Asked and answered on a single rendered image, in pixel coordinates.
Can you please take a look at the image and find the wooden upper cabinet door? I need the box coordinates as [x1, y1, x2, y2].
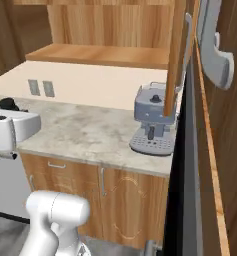
[163, 0, 200, 118]

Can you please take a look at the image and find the open wooden upper cabinet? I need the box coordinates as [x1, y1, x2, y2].
[24, 0, 175, 70]

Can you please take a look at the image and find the grey coffee machine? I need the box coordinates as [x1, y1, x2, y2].
[129, 81, 178, 157]

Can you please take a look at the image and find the wooden drawer front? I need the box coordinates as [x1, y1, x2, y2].
[19, 152, 101, 177]

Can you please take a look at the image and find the wooden lower cupboard door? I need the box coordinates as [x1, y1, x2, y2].
[99, 165, 169, 250]
[21, 171, 103, 238]

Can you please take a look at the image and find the black round object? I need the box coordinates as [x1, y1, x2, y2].
[0, 97, 29, 113]

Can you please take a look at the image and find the tall wooden panel door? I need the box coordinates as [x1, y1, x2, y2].
[191, 0, 237, 256]

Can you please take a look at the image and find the grey dishwasher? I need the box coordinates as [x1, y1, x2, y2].
[0, 151, 32, 224]

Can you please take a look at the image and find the grey lower cupboard door handle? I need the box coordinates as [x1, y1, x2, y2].
[100, 167, 108, 197]
[28, 174, 36, 193]

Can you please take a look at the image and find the grey drawer handle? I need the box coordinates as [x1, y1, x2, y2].
[46, 161, 67, 170]

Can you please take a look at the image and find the grey wall outlet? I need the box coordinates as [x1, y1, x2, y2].
[42, 80, 56, 99]
[27, 79, 41, 97]

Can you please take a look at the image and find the grey upper cabinet door handle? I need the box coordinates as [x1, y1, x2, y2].
[176, 12, 194, 95]

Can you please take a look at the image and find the large grey curved handle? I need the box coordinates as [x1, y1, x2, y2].
[196, 0, 235, 91]

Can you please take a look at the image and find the grey metal handle stub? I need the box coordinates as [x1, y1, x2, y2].
[143, 239, 164, 256]

